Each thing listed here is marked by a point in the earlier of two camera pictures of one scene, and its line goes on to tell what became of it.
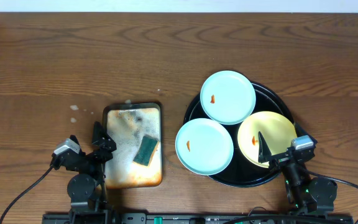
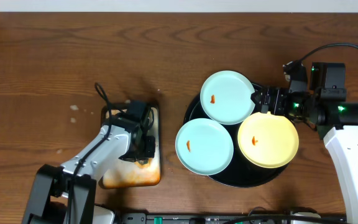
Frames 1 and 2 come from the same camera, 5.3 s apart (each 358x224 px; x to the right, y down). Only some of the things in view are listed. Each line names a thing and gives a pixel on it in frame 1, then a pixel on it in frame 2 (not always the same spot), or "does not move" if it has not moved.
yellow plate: [276, 130] does not move
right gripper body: [284, 156] -> [266, 99]
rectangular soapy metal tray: [126, 122] does not move
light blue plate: [228, 97] does not move
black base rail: [201, 219] does not move
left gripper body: [89, 155] -> [148, 144]
